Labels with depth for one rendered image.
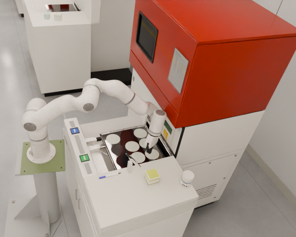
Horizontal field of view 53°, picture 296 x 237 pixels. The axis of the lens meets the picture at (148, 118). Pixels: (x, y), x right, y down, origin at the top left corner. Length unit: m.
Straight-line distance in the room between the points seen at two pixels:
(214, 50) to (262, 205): 2.08
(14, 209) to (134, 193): 1.41
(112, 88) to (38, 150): 0.72
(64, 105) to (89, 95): 0.18
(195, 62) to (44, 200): 1.59
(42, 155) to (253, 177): 2.29
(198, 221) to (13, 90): 2.77
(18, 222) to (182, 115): 1.74
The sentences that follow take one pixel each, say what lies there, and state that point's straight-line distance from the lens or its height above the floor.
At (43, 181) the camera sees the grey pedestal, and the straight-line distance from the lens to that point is 2.32.
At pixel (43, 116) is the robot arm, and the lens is 1.83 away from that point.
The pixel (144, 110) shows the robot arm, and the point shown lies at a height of 1.34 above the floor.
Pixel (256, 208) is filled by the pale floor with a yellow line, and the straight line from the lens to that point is 3.28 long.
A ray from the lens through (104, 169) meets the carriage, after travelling 2.01.
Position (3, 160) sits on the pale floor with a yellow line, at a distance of 3.33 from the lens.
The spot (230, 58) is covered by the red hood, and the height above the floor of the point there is 1.70.
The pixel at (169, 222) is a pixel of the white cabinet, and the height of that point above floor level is 0.76.
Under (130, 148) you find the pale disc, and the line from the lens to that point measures 2.13.
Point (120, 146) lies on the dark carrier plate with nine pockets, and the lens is 2.13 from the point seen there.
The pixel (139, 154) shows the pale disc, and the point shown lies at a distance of 2.09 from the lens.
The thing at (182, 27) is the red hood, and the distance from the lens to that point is 1.65.
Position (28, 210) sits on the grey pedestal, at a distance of 2.78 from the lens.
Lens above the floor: 2.46
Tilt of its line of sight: 41 degrees down
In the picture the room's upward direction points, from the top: 10 degrees clockwise
